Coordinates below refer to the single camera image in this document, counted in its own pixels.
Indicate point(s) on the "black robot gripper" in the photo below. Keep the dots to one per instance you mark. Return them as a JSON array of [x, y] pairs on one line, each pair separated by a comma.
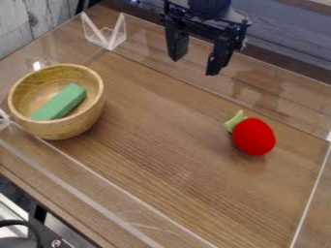
[[208, 18]]

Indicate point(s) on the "black table leg bracket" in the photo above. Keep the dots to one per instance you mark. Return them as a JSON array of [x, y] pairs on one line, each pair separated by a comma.
[[55, 234]]

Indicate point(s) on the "clear acrylic table enclosure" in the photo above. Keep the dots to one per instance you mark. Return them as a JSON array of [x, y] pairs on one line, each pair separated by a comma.
[[153, 177]]

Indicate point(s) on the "red plush strawberry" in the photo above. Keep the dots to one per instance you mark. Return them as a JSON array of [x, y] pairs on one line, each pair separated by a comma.
[[252, 135]]

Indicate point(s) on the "green rectangular block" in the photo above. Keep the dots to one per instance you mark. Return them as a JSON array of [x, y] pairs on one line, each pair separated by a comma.
[[61, 104]]

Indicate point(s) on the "brown wooden bowl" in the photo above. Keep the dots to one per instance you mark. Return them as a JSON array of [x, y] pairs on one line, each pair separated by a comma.
[[37, 87]]

